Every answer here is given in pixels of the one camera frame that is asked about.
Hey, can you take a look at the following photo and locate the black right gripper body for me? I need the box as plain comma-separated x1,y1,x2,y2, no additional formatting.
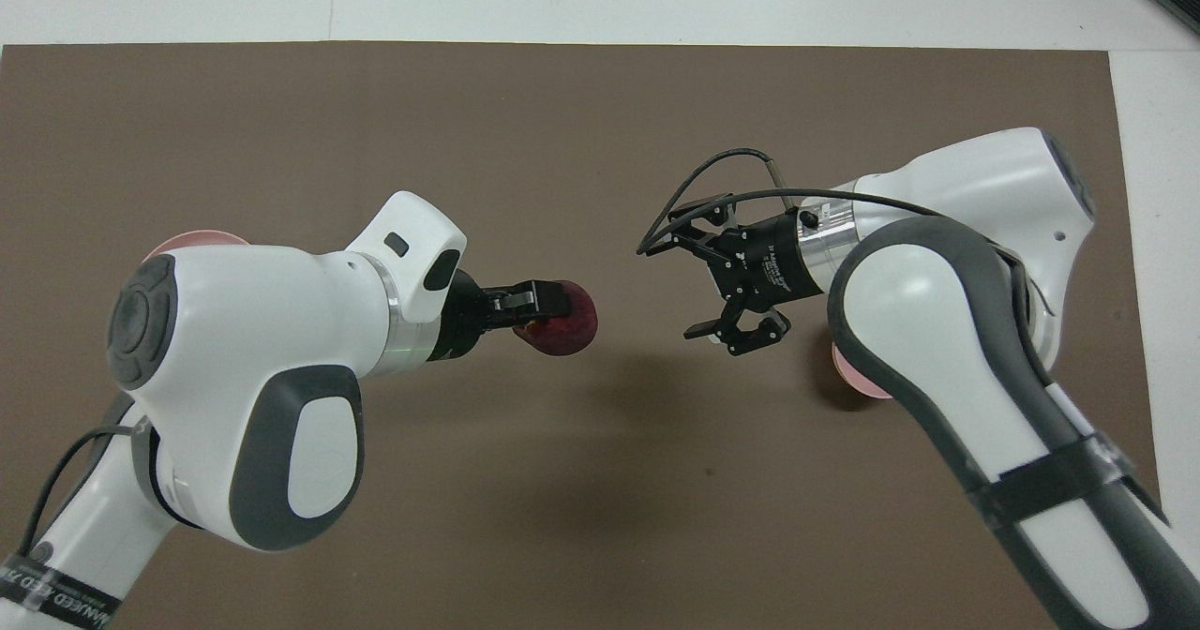
705,213,826,317

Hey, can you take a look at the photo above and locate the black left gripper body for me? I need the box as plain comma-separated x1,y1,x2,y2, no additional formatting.
427,269,528,364

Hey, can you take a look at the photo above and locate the dark red apple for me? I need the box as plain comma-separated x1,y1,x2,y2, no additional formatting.
514,278,600,358

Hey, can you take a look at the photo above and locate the pink bowl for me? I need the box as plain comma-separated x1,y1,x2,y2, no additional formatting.
831,337,897,400

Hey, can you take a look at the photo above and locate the pink plate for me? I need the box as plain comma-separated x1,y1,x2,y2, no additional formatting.
143,230,250,262

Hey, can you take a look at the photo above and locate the brown table mat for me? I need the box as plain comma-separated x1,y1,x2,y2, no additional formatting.
0,41,1176,630

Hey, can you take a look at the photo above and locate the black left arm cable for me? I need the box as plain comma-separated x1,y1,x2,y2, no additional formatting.
19,424,143,558

